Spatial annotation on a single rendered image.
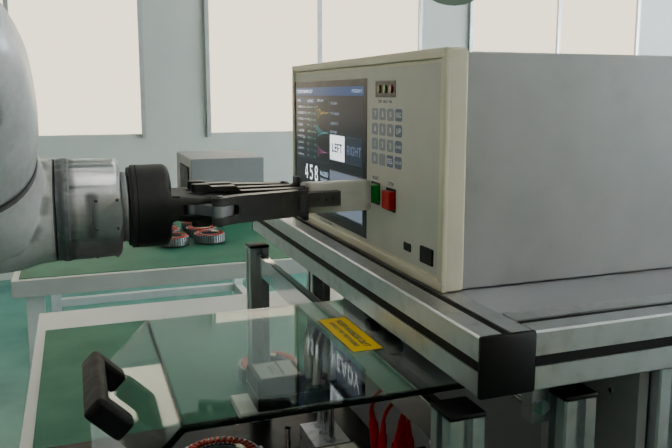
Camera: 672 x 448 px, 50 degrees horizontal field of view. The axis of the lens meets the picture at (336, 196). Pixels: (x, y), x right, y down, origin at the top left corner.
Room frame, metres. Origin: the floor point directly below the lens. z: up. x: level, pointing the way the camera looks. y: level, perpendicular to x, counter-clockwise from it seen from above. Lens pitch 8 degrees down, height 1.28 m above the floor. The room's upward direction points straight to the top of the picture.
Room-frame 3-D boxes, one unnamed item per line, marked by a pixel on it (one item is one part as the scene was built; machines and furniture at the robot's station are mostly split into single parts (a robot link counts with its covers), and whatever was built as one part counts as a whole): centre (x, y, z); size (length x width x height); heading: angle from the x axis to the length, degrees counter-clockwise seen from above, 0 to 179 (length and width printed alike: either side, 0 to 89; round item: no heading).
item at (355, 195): (0.71, 0.00, 1.18); 0.07 x 0.01 x 0.03; 110
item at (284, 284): (0.79, 0.02, 1.03); 0.62 x 0.01 x 0.03; 20
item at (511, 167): (0.86, -0.20, 1.22); 0.44 x 0.39 x 0.20; 20
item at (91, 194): (0.63, 0.22, 1.18); 0.09 x 0.06 x 0.09; 20
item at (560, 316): (0.87, -0.19, 1.09); 0.68 x 0.44 x 0.05; 20
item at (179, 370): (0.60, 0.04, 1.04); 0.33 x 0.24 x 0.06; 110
